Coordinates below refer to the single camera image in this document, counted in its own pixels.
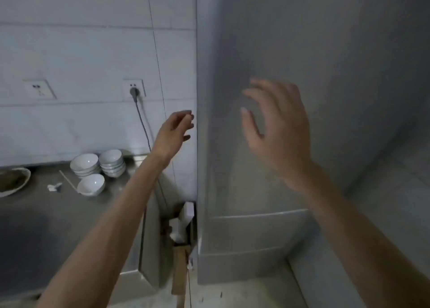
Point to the person's right hand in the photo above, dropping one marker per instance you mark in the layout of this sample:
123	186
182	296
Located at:
285	136

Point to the person's left hand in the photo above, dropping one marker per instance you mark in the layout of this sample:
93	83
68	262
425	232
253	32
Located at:
168	139

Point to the person's left fingers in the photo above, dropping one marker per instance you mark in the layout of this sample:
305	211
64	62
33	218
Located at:
184	117

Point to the person's right thumb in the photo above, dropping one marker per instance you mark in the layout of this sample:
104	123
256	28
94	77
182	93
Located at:
250	123

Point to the person's right middle finger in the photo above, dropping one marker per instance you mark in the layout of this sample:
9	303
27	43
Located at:
267	84

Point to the person's right forearm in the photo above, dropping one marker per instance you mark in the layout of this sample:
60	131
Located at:
356	244

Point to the person's left forearm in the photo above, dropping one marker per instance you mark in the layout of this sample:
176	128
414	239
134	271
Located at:
111	223

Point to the grey power plug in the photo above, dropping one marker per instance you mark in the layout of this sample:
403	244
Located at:
134	92

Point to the grey refrigerator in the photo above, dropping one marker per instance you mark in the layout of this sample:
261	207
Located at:
336	42

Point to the stack of white bowls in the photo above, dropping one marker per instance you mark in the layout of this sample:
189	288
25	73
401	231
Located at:
84	165
112	163

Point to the white ceramic bowl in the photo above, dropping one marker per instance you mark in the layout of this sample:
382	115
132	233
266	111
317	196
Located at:
91	185

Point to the wooden chopstick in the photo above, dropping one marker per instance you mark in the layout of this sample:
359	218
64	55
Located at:
69	180

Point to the crumpled white paper scrap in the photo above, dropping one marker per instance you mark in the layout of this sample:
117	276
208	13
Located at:
54	187

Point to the wooden board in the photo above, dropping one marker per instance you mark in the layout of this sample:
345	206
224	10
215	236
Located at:
179	270

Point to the stainless steel counter cabinet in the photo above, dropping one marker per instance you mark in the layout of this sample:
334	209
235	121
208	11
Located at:
40	223

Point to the shallow dish with brown residue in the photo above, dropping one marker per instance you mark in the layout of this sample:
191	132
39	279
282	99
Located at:
13	180

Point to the white wall socket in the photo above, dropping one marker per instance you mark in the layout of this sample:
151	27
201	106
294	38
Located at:
38	89
138	84

